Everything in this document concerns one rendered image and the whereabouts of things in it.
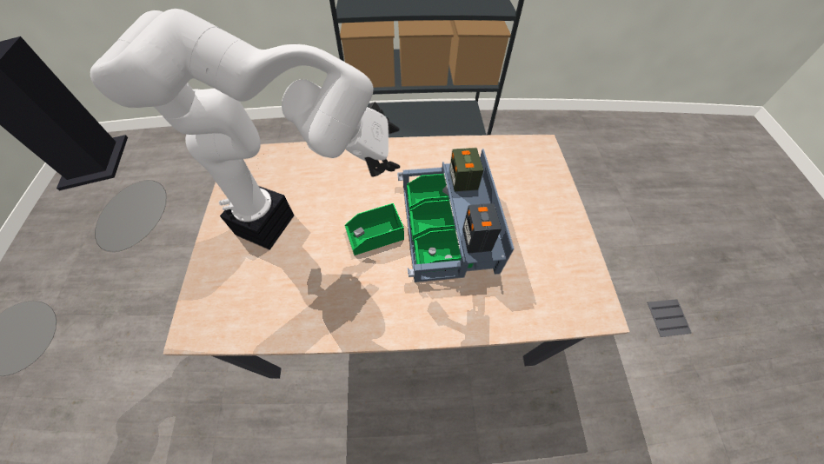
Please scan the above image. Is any green bin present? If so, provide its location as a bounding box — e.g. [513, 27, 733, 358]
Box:
[346, 203, 404, 255]
[407, 174, 449, 210]
[414, 229, 461, 264]
[409, 200, 455, 240]

